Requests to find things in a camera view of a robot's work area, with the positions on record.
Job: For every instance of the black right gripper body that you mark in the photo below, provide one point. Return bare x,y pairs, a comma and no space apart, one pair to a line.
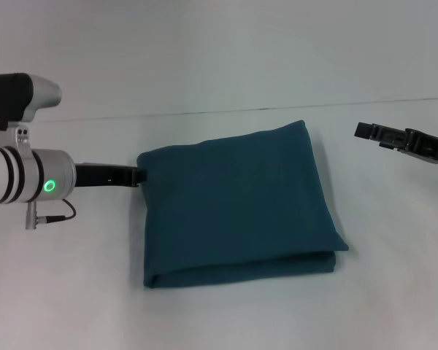
429,146

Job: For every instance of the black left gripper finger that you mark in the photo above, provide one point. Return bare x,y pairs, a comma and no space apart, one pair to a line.
138,176

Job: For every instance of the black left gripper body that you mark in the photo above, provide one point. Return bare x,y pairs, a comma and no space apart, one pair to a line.
102,175

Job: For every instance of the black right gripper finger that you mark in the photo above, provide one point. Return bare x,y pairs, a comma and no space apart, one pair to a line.
379,134

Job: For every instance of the blue teal shirt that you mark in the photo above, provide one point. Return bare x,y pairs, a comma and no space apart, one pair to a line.
241,204

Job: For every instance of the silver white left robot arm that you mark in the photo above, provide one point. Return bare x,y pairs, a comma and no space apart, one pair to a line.
25,175

